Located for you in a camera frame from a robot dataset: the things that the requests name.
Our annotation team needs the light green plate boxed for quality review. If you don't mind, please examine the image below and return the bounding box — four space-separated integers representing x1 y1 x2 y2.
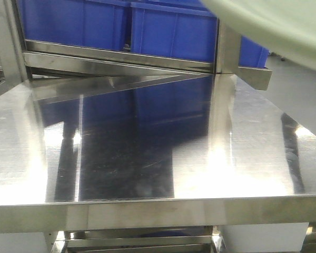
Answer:
202 1 316 71

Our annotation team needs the blue plastic bin right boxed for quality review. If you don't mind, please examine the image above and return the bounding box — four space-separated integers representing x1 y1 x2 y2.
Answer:
130 1 270 69

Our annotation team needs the blue plastic bin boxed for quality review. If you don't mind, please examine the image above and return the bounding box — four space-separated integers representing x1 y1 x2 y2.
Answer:
130 1 270 69
17 1 130 51

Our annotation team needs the blue plastic bin left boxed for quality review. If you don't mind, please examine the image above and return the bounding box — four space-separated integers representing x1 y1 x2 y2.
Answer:
17 1 130 51

